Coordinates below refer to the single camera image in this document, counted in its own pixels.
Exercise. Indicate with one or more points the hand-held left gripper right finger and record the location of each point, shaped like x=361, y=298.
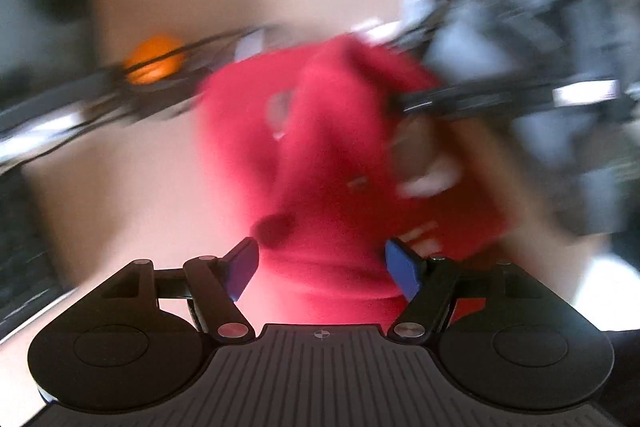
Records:
x=404, y=264

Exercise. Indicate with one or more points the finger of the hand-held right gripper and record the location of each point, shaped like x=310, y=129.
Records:
x=465, y=102

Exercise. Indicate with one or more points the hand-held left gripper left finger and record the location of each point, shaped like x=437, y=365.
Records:
x=242, y=267

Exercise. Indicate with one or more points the red hoodie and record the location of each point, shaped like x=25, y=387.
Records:
x=325, y=157

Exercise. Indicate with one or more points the black keyboard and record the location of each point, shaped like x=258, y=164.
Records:
x=22, y=257

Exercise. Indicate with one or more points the orange round item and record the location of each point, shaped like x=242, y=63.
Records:
x=152, y=61

